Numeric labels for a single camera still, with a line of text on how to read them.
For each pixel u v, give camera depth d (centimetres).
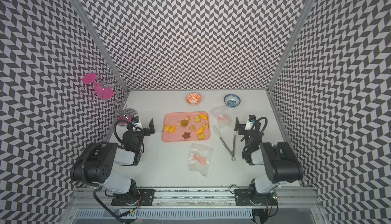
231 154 87
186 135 94
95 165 44
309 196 76
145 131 80
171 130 96
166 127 96
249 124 77
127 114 100
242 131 82
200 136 93
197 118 102
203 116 103
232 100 108
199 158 84
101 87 79
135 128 76
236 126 89
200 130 96
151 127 86
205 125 99
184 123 98
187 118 102
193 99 111
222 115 102
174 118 102
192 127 96
